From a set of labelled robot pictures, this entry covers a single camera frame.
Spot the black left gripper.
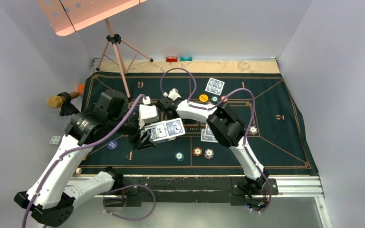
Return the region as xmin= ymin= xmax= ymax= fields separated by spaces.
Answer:
xmin=107 ymin=113 xmax=157 ymax=149

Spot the purple small blind button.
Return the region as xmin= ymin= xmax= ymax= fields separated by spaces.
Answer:
xmin=107 ymin=140 xmax=118 ymax=150

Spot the white left camera box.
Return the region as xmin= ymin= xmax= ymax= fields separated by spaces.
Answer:
xmin=138 ymin=96 xmax=159 ymax=129

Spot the green poker mat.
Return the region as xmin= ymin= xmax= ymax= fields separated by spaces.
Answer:
xmin=80 ymin=71 xmax=318 ymax=176

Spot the white pink chip stack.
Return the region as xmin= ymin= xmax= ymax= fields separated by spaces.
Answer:
xmin=204 ymin=149 xmax=214 ymax=160

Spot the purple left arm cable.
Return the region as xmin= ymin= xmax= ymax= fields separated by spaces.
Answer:
xmin=21 ymin=93 xmax=157 ymax=228

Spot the pink music stand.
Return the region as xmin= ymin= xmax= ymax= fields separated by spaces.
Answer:
xmin=37 ymin=0 xmax=153 ymax=98

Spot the yellow big blind button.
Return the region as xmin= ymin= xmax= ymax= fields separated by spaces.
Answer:
xmin=199 ymin=94 xmax=209 ymax=103

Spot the grey lego brick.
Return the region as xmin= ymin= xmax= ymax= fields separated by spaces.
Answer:
xmin=49 ymin=136 xmax=62 ymax=145

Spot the orange yellow chip stack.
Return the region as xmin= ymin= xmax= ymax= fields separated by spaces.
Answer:
xmin=192 ymin=147 xmax=202 ymax=156

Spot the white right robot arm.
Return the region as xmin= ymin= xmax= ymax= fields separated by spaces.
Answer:
xmin=155 ymin=96 xmax=271 ymax=193

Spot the blue white card deck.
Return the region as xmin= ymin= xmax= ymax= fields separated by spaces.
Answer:
xmin=144 ymin=118 xmax=186 ymax=143

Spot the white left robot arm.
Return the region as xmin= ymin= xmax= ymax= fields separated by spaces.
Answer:
xmin=14 ymin=90 xmax=155 ymax=228

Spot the gold microphone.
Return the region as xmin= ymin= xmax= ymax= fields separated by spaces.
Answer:
xmin=47 ymin=92 xmax=80 ymax=109

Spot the teal block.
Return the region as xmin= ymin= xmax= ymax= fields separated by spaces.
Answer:
xmin=180 ymin=56 xmax=192 ymax=61

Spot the aluminium rail frame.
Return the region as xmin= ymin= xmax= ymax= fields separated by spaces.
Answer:
xmin=38 ymin=175 xmax=334 ymax=228

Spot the blue playing card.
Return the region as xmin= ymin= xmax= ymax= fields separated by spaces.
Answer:
xmin=205 ymin=77 xmax=225 ymax=95
xmin=201 ymin=129 xmax=218 ymax=143
xmin=204 ymin=124 xmax=214 ymax=136

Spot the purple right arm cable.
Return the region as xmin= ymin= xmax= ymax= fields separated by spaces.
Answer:
xmin=159 ymin=67 xmax=273 ymax=215

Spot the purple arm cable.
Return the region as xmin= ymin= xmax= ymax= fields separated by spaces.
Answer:
xmin=21 ymin=93 xmax=157 ymax=228
xmin=159 ymin=67 xmax=273 ymax=215

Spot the red block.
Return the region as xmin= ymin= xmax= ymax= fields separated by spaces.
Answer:
xmin=165 ymin=56 xmax=178 ymax=62

